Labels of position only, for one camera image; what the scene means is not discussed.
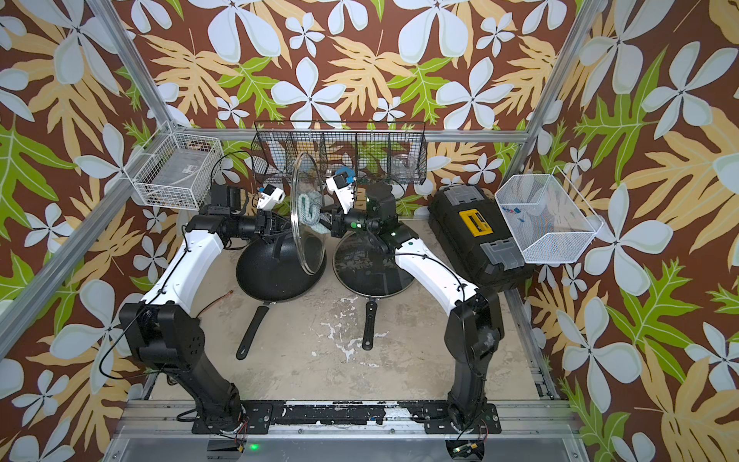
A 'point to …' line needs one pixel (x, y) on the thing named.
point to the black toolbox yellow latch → (474, 239)
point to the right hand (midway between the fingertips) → (312, 214)
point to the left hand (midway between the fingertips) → (300, 229)
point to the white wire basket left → (177, 170)
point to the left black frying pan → (267, 271)
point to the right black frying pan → (370, 313)
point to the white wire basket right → (549, 220)
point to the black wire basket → (349, 152)
